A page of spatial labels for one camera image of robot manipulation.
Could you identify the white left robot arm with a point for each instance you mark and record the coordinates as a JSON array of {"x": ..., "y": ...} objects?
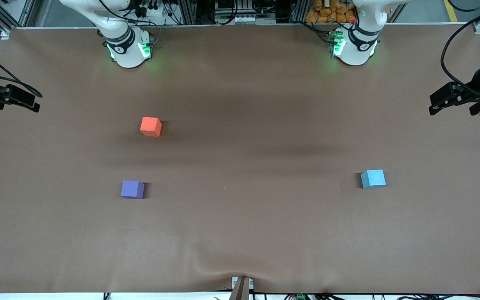
[{"x": 354, "y": 54}]

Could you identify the light blue foam block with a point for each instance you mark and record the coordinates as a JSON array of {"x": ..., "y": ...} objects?
[{"x": 373, "y": 178}]

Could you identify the green terminal connector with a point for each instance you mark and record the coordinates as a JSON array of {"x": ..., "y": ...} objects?
[{"x": 300, "y": 297}]

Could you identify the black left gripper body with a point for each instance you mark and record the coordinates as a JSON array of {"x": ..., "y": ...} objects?
[{"x": 478, "y": 81}]

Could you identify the purple foam block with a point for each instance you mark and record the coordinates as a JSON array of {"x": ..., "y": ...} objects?
[{"x": 131, "y": 189}]

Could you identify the orange foam block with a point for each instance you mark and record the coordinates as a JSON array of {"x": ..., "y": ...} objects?
[{"x": 150, "y": 126}]

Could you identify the bag of orange items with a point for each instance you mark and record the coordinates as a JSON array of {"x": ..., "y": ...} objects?
[{"x": 327, "y": 12}]

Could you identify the white terminal block row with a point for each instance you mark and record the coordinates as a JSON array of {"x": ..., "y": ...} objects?
[{"x": 248, "y": 19}]

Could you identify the white power strip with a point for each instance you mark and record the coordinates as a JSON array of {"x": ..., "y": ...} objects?
[{"x": 156, "y": 11}]

